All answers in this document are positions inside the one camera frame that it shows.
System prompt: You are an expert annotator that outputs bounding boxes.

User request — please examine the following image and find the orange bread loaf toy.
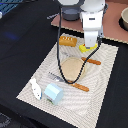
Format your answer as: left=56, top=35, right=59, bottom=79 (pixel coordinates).
left=59, top=36, right=77, bottom=47

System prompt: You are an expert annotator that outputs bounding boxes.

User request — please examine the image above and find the light blue milk carton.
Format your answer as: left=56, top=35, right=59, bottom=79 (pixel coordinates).
left=44, top=83, right=63, bottom=105

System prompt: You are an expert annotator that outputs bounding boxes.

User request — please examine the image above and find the white fish toy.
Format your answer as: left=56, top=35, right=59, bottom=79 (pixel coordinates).
left=30, top=78, right=42, bottom=100

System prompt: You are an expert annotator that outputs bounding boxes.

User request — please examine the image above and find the yellow butter box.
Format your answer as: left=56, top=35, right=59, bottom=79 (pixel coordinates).
left=79, top=43, right=97, bottom=53

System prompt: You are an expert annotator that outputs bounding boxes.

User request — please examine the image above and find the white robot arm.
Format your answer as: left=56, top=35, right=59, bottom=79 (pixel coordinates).
left=57, top=0, right=105, bottom=47

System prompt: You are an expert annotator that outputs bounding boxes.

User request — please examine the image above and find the wooden round plate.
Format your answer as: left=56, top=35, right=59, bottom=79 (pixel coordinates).
left=61, top=57, right=86, bottom=81

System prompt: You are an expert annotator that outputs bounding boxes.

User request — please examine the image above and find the beige woven placemat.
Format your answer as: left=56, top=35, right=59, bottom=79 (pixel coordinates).
left=17, top=38, right=118, bottom=128

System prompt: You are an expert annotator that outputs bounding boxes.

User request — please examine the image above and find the small dark grey pot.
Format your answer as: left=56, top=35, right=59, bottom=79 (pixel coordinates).
left=62, top=7, right=80, bottom=21

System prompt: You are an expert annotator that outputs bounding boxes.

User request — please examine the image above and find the salmon pink mat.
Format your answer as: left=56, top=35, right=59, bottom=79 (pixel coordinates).
left=51, top=0, right=128, bottom=43

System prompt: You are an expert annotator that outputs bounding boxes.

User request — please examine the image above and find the beige bowl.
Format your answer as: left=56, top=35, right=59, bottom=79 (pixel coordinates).
left=121, top=7, right=128, bottom=30

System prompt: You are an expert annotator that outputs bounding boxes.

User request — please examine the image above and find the knife with wooden handle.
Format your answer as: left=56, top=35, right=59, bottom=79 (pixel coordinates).
left=61, top=50, right=102, bottom=66

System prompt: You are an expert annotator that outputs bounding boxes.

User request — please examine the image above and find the fork with wooden handle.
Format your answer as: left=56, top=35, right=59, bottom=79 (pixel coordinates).
left=48, top=72, right=89, bottom=92

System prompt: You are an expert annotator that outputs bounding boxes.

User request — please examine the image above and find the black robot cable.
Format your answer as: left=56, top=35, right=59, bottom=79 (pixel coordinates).
left=56, top=4, right=101, bottom=84

